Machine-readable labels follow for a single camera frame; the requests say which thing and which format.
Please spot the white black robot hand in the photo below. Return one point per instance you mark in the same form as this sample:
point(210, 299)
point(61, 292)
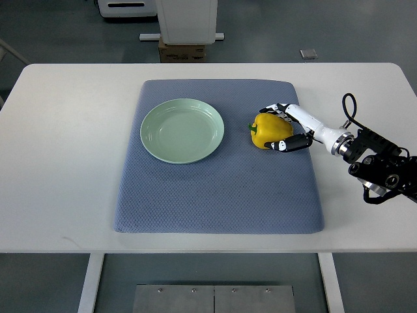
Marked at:
point(336, 141)

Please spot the yellow bell pepper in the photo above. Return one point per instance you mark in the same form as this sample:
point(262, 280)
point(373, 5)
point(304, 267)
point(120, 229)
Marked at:
point(268, 127)

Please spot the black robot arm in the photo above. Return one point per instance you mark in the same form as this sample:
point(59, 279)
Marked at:
point(385, 169)

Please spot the light green plate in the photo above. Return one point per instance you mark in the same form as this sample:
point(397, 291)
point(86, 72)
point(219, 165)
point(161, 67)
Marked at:
point(182, 131)

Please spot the grey metal floor plate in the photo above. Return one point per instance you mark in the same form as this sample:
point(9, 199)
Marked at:
point(207, 298)

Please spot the small grey floor tile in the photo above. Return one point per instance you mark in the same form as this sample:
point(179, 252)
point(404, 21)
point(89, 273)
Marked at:
point(308, 54)

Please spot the blue quilted mat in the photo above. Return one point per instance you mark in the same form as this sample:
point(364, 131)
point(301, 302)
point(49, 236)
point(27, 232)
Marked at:
point(238, 189)

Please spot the white table leg right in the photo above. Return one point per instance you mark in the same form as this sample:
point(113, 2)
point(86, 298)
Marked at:
point(330, 282)

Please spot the white table leg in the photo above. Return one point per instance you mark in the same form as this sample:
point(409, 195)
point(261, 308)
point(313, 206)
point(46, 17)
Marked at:
point(330, 282)
point(91, 283)

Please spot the brown cardboard box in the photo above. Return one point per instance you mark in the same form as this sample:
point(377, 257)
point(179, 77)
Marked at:
point(181, 53)

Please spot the white machine on stand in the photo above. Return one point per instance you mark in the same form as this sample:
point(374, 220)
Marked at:
point(187, 22)

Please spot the white cabinet with slot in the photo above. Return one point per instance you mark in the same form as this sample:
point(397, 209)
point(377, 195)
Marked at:
point(126, 8)

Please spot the white table leg left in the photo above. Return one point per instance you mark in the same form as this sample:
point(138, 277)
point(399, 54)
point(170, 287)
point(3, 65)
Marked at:
point(91, 283)

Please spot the white chair part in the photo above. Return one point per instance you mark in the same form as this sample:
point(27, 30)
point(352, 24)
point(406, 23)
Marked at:
point(7, 49)

